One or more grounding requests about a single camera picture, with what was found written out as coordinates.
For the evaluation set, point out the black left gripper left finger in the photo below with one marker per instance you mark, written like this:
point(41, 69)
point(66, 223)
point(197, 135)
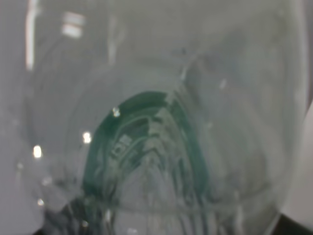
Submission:
point(41, 231)

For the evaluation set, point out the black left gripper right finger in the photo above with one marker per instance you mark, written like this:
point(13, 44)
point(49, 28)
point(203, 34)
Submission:
point(287, 226)

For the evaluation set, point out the clear bottle green label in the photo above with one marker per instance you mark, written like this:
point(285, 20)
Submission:
point(149, 117)

